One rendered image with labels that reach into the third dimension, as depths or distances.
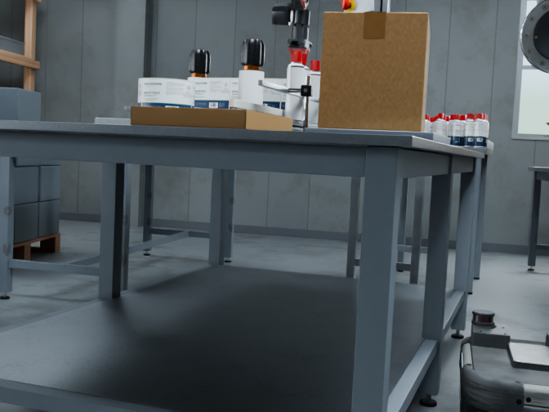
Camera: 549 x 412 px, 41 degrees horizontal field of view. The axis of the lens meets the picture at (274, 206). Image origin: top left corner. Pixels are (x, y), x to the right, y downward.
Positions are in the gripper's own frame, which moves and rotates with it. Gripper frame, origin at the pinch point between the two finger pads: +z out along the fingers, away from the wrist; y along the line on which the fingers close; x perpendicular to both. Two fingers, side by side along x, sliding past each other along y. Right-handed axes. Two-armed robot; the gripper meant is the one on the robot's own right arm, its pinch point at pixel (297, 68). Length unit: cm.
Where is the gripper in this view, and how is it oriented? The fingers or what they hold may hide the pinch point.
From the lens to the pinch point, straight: 259.7
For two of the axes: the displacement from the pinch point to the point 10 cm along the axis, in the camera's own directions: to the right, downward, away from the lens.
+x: 9.5, 0.9, -3.0
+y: -3.1, 0.7, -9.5
